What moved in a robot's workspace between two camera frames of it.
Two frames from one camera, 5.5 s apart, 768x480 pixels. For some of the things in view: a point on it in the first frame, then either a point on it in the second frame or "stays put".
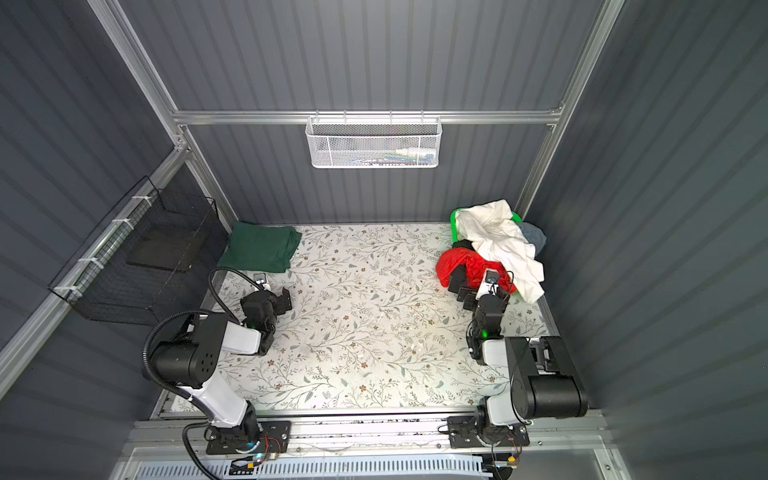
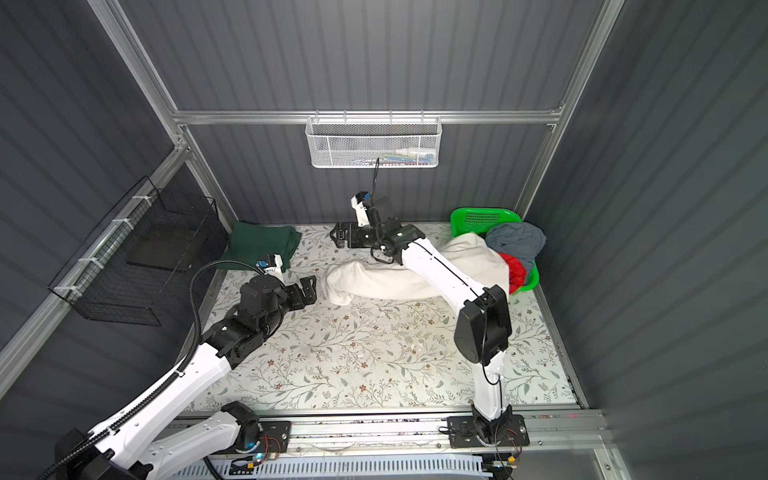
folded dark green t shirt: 259,247 stays put
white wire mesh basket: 373,142 stays put
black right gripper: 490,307 -> 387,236
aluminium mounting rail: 546,435 stays put
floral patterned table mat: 371,326 stays put
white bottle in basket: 414,153 stays put
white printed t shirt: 500,238 -> 372,279
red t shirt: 476,268 -> 516,270
